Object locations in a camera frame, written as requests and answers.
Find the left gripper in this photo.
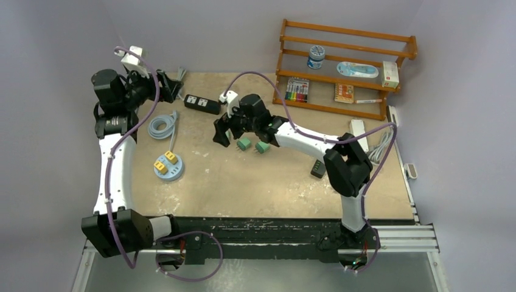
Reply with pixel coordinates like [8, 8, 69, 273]
[122, 67, 181, 111]

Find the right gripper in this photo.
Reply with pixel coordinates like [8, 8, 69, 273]
[214, 102, 259, 147]

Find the black power strip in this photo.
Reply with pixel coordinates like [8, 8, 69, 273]
[184, 94, 221, 115]
[310, 160, 326, 179]

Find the yellow charger plug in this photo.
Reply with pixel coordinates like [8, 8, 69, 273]
[153, 161, 168, 175]
[164, 151, 178, 165]

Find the white power strip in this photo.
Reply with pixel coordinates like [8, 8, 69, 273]
[349, 119, 369, 153]

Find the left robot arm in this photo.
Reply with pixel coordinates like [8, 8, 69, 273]
[81, 69, 183, 258]

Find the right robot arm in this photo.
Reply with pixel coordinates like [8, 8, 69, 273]
[213, 91, 372, 248]

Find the round white socket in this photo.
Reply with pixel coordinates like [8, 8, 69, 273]
[153, 153, 185, 182]

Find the marker pen set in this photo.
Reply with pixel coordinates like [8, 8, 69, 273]
[284, 77, 310, 103]

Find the blue white jar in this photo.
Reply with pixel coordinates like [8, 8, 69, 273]
[307, 45, 326, 69]

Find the small orange notebook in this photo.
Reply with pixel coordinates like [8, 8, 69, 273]
[334, 83, 355, 104]

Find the wooden shelf rack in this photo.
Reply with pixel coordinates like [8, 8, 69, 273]
[273, 19, 418, 120]

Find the blue oval package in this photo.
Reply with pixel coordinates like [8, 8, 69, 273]
[336, 61, 379, 78]

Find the white pen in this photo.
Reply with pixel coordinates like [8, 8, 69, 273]
[354, 99, 383, 104]

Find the white red box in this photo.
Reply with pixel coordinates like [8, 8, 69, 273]
[382, 61, 400, 89]

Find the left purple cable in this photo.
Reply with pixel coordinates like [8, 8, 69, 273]
[103, 46, 224, 283]

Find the purple cable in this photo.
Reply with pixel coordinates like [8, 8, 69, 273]
[103, 46, 224, 283]
[223, 71, 398, 275]

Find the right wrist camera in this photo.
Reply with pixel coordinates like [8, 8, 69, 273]
[218, 90, 239, 118]

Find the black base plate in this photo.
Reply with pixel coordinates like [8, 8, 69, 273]
[153, 217, 380, 269]

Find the white wall clip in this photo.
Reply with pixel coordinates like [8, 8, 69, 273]
[404, 163, 418, 179]
[386, 105, 400, 128]

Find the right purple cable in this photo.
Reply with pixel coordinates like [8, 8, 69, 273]
[223, 71, 398, 275]

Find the lower white wall clip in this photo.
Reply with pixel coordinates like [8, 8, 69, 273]
[404, 163, 418, 179]

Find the aluminium rail frame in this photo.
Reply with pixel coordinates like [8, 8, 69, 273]
[72, 72, 450, 292]

